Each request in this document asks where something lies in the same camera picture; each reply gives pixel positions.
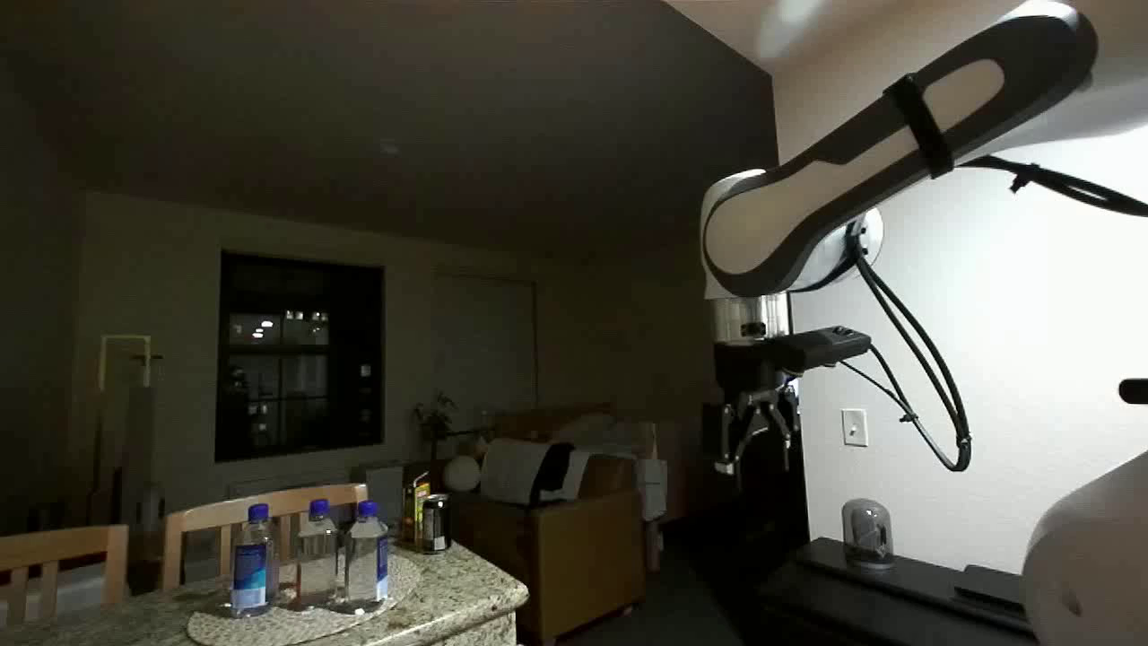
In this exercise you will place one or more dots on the potted plant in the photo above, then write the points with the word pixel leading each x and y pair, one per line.
pixel 437 421

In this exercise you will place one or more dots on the black appliance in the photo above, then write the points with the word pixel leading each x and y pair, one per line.
pixel 884 598

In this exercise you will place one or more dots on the dark window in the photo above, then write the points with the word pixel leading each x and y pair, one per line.
pixel 300 361

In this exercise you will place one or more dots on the white wall light switch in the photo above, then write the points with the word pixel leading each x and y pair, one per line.
pixel 856 427

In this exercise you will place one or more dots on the clear water bottle blue cap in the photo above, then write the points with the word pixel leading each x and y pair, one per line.
pixel 318 561
pixel 367 561
pixel 250 575

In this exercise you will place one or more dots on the yellow carton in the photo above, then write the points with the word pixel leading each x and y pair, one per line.
pixel 416 504

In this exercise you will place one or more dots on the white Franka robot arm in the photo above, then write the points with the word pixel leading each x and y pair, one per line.
pixel 811 191

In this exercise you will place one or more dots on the black stand knob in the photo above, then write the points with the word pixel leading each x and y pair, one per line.
pixel 1135 390

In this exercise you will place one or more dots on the white tall container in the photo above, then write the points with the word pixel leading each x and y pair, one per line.
pixel 652 480

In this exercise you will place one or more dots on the wooden cabinet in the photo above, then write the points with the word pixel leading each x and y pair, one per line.
pixel 576 549

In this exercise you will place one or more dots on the white cushion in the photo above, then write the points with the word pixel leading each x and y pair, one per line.
pixel 512 469

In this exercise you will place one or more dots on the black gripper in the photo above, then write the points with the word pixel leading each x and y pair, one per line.
pixel 756 395

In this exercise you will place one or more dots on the light wooden chair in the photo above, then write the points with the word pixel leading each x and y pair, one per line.
pixel 238 510
pixel 60 545

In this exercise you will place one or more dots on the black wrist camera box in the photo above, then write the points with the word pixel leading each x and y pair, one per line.
pixel 811 350

